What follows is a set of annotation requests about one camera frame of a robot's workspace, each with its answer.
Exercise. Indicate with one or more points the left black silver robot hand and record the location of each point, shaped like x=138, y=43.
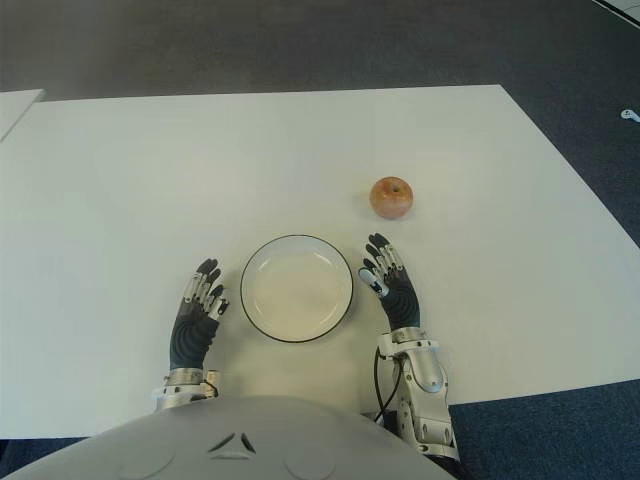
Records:
x=192, y=340

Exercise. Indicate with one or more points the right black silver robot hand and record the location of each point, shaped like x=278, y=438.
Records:
x=402, y=305

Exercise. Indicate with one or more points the red yellow apple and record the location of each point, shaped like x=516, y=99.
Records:
x=391, y=199

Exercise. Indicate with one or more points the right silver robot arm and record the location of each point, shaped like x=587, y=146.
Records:
x=425, y=380

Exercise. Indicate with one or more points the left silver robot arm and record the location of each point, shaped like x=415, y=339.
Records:
x=185, y=387

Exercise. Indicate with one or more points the white plate with black rim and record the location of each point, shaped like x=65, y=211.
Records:
x=298, y=290

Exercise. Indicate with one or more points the grey robot torso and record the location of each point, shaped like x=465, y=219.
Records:
x=225, y=440

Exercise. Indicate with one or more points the white side table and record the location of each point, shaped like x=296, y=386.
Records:
x=15, y=112

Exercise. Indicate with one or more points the small white floor object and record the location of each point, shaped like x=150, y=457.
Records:
x=630, y=115

